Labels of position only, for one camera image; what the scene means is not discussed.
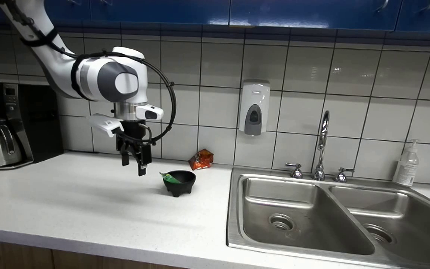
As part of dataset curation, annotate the wooden drawer front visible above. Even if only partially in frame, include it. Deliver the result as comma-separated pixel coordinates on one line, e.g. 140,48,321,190
0,238,55,269

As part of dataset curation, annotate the stainless steel double sink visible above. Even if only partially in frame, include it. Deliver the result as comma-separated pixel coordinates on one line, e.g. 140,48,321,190
225,166,430,269

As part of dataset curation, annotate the white wall soap dispenser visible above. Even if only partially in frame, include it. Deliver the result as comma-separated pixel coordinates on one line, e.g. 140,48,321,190
237,81,272,138

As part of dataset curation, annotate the black steel coffee maker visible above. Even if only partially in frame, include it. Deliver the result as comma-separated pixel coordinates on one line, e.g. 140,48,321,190
0,81,66,172

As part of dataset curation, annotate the green packet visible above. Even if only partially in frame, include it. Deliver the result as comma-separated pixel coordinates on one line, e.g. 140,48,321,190
158,171,182,187

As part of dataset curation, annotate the orange snack packet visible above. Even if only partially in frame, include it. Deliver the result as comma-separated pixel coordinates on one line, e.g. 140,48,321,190
186,147,215,172

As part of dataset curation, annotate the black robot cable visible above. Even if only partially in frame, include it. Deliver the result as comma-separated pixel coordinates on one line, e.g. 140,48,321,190
4,0,179,147

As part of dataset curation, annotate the chrome sink faucet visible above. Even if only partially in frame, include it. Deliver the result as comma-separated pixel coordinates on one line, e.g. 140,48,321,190
310,109,331,183

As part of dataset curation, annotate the clear soap pump bottle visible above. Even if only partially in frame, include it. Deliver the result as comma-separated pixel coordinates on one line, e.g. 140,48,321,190
391,139,421,188

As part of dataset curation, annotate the black bowl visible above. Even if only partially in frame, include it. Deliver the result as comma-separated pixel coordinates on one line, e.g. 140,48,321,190
161,169,197,199

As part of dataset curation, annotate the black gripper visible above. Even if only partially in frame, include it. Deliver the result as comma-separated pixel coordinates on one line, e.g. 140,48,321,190
113,118,154,178

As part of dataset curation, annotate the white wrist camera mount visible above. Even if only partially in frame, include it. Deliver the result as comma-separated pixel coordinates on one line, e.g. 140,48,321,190
86,102,166,139

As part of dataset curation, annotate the chrome faucet handle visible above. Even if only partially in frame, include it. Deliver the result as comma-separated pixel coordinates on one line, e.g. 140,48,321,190
334,166,355,184
284,162,306,181

